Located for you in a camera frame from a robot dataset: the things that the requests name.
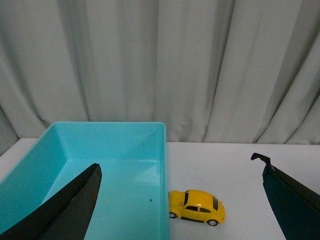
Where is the grey curtain backdrop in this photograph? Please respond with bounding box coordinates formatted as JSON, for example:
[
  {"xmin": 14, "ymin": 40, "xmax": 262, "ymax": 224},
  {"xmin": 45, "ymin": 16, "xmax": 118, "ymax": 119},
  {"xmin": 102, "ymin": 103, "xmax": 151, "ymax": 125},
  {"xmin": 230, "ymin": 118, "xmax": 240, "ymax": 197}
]
[{"xmin": 0, "ymin": 0, "xmax": 320, "ymax": 152}]

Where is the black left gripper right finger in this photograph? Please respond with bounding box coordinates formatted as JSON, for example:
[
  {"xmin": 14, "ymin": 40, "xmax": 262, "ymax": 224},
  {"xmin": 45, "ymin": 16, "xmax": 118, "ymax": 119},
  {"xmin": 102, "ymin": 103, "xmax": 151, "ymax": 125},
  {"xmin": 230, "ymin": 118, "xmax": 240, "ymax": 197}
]
[{"xmin": 250, "ymin": 152, "xmax": 320, "ymax": 240}]

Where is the turquoise plastic bin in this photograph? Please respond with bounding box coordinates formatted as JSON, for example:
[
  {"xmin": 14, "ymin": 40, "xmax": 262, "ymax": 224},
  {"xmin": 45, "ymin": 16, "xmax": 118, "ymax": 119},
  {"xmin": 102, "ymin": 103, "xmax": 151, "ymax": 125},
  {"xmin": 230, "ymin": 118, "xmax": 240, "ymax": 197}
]
[{"xmin": 0, "ymin": 122, "xmax": 169, "ymax": 240}]

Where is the yellow beetle toy car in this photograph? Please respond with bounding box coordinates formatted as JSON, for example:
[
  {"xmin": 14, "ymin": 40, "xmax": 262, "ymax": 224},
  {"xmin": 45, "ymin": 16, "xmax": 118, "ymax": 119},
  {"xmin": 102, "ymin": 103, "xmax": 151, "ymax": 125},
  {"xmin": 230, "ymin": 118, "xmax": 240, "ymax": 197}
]
[{"xmin": 168, "ymin": 189, "xmax": 226, "ymax": 227}]

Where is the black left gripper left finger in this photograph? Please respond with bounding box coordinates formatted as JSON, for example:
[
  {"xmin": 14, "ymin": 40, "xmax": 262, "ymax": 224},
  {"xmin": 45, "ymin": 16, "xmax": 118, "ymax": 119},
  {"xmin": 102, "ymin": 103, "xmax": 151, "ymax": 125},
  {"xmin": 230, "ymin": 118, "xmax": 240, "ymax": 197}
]
[{"xmin": 0, "ymin": 163, "xmax": 102, "ymax": 240}]

